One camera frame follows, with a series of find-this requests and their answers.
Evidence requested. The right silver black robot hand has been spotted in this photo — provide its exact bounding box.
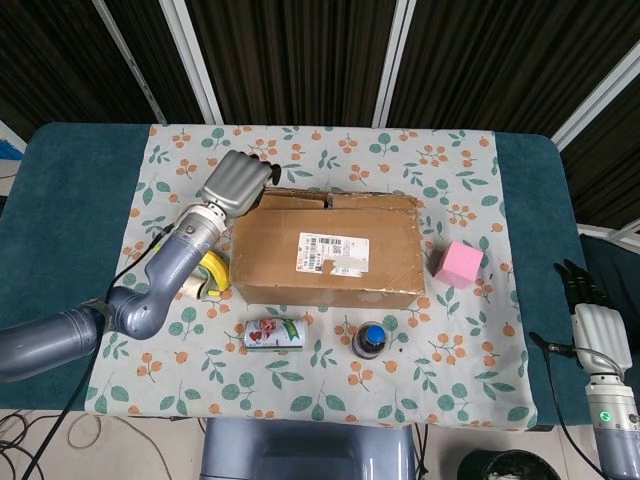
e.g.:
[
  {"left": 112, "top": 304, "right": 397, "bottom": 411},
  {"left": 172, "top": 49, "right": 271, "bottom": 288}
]
[{"left": 553, "top": 258, "right": 634, "bottom": 375}]

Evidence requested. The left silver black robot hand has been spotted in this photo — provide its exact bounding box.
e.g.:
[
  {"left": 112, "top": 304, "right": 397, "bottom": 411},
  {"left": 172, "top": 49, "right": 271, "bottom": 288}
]
[{"left": 199, "top": 149, "right": 282, "bottom": 219}]

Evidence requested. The brown cardboard shipping box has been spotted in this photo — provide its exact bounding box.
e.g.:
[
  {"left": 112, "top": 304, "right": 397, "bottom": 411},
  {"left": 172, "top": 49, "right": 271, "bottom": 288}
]
[{"left": 228, "top": 185, "right": 427, "bottom": 310}]

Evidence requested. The yellow toy banana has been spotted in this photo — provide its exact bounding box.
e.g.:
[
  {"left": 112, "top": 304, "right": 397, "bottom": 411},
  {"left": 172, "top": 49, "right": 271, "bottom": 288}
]
[{"left": 199, "top": 251, "right": 231, "bottom": 297}]

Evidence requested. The white metal rack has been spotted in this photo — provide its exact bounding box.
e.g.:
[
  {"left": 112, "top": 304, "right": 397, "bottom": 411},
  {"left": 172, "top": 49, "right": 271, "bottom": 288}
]
[{"left": 577, "top": 219, "right": 640, "bottom": 250}]

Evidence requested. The pink foam cube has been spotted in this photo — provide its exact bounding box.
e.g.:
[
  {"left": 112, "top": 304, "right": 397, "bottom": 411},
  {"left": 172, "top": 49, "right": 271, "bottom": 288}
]
[{"left": 432, "top": 239, "right": 485, "bottom": 289}]

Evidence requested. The cartoon print drink can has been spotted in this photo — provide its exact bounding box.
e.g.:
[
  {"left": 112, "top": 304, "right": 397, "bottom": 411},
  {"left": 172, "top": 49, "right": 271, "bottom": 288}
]
[{"left": 243, "top": 319, "right": 306, "bottom": 354}]

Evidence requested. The black waste bin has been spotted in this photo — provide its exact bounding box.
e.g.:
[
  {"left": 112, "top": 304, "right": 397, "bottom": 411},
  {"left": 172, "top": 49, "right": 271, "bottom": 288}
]
[{"left": 457, "top": 448, "right": 559, "bottom": 480}]

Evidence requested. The cola bottle blue cap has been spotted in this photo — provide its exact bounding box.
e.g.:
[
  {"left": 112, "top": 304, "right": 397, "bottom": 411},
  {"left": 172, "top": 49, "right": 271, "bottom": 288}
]
[{"left": 351, "top": 322, "right": 390, "bottom": 360}]

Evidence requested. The fruit and leaf print tablecloth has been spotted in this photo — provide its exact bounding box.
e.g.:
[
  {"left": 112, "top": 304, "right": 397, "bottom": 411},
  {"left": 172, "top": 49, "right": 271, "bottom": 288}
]
[{"left": 83, "top": 123, "right": 539, "bottom": 432}]

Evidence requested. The blue and white object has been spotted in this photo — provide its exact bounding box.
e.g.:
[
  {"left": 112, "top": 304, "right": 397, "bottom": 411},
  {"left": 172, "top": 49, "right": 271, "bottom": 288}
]
[{"left": 0, "top": 118, "right": 29, "bottom": 164}]

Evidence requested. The grey-blue robot torso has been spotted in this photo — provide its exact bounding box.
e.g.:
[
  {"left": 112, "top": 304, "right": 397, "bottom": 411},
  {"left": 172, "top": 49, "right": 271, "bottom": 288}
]
[{"left": 199, "top": 418, "right": 419, "bottom": 480}]

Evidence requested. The black right hand cable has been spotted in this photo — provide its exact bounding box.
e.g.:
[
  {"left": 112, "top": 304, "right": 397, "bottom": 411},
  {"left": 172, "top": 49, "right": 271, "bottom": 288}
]
[{"left": 528, "top": 330, "right": 626, "bottom": 480}]

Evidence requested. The thick white frame post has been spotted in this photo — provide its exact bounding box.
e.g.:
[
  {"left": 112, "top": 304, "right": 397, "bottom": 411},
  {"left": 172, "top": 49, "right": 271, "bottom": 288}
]
[{"left": 159, "top": 0, "right": 225, "bottom": 125}]

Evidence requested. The thin white frame post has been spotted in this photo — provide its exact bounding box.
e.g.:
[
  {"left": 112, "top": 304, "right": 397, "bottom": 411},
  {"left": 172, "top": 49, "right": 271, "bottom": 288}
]
[{"left": 93, "top": 0, "right": 167, "bottom": 125}]

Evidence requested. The white slanted frame post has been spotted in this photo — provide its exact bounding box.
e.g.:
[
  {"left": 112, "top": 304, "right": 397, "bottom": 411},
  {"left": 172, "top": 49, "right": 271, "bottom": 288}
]
[{"left": 551, "top": 47, "right": 640, "bottom": 151}]

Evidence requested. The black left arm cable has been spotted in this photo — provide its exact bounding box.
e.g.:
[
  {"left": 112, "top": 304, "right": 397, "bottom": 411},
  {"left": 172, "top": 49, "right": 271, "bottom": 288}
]
[{"left": 19, "top": 224, "right": 176, "bottom": 480}]

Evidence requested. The beige floor cable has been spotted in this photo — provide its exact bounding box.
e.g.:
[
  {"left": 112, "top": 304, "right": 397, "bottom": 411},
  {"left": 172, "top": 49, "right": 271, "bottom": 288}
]
[{"left": 66, "top": 413, "right": 169, "bottom": 480}]

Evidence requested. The black floor cable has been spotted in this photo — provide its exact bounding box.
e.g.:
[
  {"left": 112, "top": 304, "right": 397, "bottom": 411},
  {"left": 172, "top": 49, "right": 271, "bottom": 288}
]
[{"left": 0, "top": 408, "right": 34, "bottom": 480}]

